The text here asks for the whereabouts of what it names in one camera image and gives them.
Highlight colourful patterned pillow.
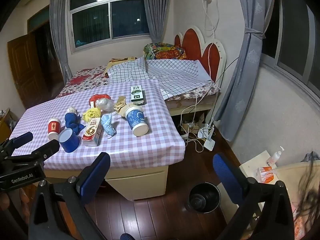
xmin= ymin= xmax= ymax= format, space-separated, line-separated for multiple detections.
xmin=143 ymin=42 xmax=188 ymax=61

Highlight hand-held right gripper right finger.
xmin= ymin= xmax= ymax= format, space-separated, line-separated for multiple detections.
xmin=213 ymin=153 xmax=295 ymax=240

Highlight cream bed frame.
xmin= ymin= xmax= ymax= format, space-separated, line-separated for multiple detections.
xmin=165 ymin=92 xmax=221 ymax=124

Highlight tied grey curtain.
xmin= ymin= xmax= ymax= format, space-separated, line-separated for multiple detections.
xmin=214 ymin=0 xmax=277 ymax=142

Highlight dark hair strands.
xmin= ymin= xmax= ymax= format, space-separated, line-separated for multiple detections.
xmin=297 ymin=152 xmax=320 ymax=230

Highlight cream table cabinet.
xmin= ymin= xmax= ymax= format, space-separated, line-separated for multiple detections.
xmin=44 ymin=166 xmax=168 ymax=201

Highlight pump bottle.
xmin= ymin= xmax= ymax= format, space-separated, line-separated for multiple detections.
xmin=265 ymin=146 xmax=285 ymax=167

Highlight yellow ball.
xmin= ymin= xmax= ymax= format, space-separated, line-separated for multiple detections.
xmin=82 ymin=108 xmax=102 ymax=122

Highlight cardboard box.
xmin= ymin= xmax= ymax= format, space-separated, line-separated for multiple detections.
xmin=181 ymin=112 xmax=205 ymax=133

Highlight sliding window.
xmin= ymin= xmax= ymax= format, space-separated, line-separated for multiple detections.
xmin=69 ymin=0 xmax=153 ymax=54

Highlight dark blue cloth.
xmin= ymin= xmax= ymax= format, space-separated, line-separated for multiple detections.
xmin=64 ymin=112 xmax=85 ymax=134

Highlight green white box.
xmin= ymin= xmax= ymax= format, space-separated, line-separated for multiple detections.
xmin=130 ymin=85 xmax=147 ymax=105

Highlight yellow patterned blanket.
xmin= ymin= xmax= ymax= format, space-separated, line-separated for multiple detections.
xmin=106 ymin=57 xmax=137 ymax=71

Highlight wooden side table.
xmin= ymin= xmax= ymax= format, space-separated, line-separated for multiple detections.
xmin=0 ymin=107 xmax=18 ymax=140

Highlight orange tissue pack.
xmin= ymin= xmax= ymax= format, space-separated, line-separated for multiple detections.
xmin=255 ymin=166 xmax=278 ymax=184

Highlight blue patterned paper cup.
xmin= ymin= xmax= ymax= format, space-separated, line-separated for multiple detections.
xmin=124 ymin=104 xmax=150 ymax=137

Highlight brown wooden door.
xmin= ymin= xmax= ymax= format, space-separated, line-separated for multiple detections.
xmin=7 ymin=31 xmax=50 ymax=109

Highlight red paper cup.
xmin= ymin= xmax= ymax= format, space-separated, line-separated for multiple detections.
xmin=48 ymin=118 xmax=62 ymax=140

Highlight beige cloth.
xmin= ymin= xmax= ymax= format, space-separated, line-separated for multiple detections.
xmin=114 ymin=96 xmax=130 ymax=117

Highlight red white snack box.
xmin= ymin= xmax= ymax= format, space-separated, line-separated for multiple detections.
xmin=82 ymin=117 xmax=103 ymax=147

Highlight cream curved board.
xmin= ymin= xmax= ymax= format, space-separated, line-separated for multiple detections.
xmin=275 ymin=160 xmax=320 ymax=205

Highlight side window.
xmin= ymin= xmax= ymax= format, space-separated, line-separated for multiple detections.
xmin=260 ymin=0 xmax=320 ymax=93

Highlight white router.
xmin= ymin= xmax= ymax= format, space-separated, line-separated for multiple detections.
xmin=204 ymin=124 xmax=216 ymax=152

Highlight clear plastic bag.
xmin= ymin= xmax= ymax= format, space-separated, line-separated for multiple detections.
xmin=96 ymin=99 xmax=115 ymax=112

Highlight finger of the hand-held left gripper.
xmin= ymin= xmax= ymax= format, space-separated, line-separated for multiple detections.
xmin=9 ymin=131 xmax=34 ymax=149
xmin=29 ymin=139 xmax=61 ymax=161

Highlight red cream headboard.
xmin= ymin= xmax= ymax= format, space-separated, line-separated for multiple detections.
xmin=174 ymin=25 xmax=227 ymax=83

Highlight black trash bin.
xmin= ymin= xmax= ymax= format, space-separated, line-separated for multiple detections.
xmin=184 ymin=182 xmax=221 ymax=213

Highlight pink floral clothing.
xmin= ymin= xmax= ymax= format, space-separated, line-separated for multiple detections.
xmin=290 ymin=200 xmax=320 ymax=240

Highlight grey cloth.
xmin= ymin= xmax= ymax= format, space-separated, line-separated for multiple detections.
xmin=301 ymin=151 xmax=320 ymax=163

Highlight black cable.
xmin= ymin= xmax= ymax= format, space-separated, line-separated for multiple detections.
xmin=215 ymin=56 xmax=240 ymax=85

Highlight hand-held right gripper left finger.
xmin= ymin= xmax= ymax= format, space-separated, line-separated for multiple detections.
xmin=28 ymin=152 xmax=111 ymax=240

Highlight white cable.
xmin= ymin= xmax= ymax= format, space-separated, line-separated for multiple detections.
xmin=180 ymin=0 xmax=222 ymax=153

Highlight blue face mask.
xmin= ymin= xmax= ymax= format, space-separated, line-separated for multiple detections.
xmin=101 ymin=112 xmax=119 ymax=139

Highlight red plastic bag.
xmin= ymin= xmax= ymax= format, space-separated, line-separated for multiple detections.
xmin=89 ymin=94 xmax=112 ymax=105

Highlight plain blue paper cup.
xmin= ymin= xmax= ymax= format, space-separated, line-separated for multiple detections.
xmin=58 ymin=128 xmax=82 ymax=153

